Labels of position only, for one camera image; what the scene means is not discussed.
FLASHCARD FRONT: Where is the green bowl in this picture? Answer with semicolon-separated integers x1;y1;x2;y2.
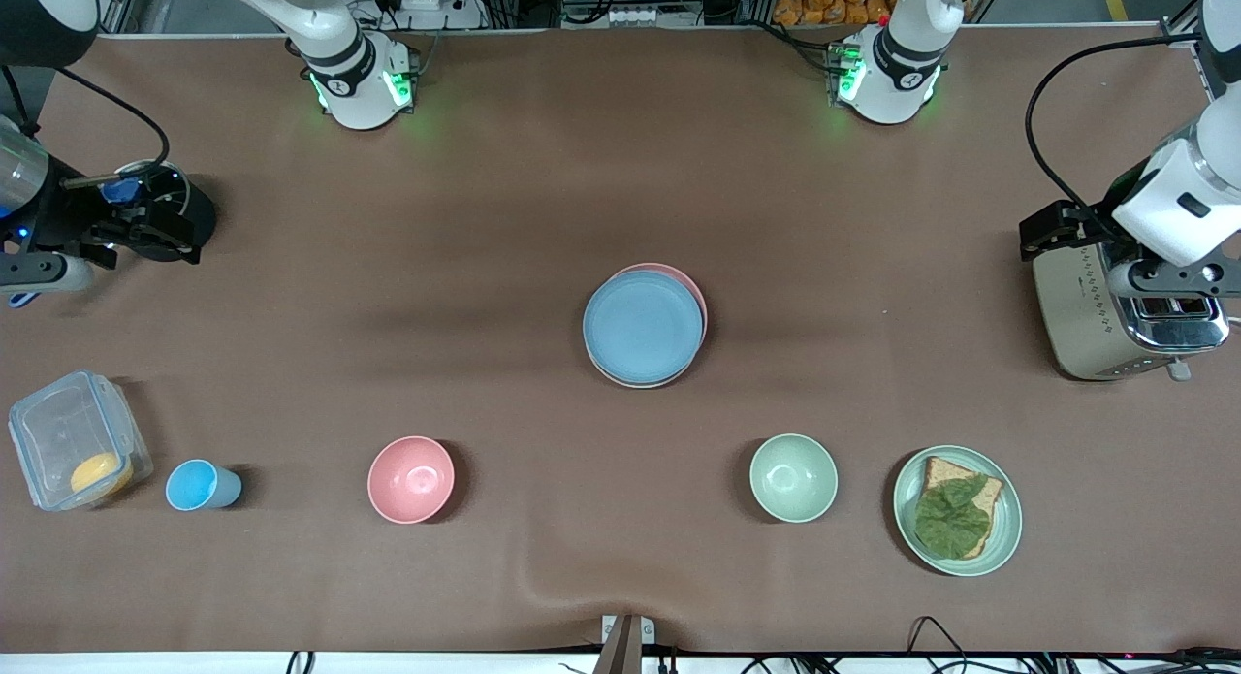
748;433;839;524

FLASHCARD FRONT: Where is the clear plastic food container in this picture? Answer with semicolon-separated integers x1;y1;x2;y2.
8;369;154;512

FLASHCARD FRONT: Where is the orange snack bag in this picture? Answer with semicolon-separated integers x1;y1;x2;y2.
773;0;893;27

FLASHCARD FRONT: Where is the white bread slice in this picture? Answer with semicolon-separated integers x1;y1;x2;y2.
921;456;1004;559

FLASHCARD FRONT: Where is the green lettuce leaf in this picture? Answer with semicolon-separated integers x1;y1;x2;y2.
914;474;992;561

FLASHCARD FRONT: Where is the grey metal bracket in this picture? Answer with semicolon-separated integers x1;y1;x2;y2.
599;614;656;674

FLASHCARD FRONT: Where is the beige plate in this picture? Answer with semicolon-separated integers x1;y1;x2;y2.
589;349;695;391

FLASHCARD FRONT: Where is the yellow round sponge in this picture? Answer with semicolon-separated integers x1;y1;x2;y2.
70;451;135;496

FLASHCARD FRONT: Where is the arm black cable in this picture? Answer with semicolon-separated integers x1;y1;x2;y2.
1025;34;1208;239
53;66;174;176

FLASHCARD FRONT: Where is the pink plate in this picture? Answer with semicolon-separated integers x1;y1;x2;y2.
620;263;709;365

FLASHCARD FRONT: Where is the aluminium frame profile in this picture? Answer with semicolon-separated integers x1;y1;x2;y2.
1161;0;1213;49

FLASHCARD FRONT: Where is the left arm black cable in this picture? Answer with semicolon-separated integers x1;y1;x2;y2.
1025;34;1208;239

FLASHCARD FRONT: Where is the green plate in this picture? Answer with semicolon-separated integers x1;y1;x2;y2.
893;445;1023;577

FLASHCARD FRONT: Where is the blue plate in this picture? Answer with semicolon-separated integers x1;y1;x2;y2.
583;270;705;385

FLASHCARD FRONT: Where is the black pot blue handle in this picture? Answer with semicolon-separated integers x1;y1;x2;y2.
8;158;218;309

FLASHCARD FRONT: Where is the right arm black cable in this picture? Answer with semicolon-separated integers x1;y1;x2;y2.
53;66;174;176

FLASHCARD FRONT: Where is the pink bowl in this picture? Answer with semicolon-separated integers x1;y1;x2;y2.
367;435;456;526

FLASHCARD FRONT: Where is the glass pot lid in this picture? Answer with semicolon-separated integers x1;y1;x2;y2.
114;160;190;248

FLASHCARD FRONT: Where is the beige silver toaster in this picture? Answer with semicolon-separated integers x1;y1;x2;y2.
1032;242;1230;382

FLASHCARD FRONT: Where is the brown table cover mat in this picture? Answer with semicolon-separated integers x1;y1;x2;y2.
0;24;1241;656

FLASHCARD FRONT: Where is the blue plastic cup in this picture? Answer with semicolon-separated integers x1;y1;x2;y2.
165;459;243;512

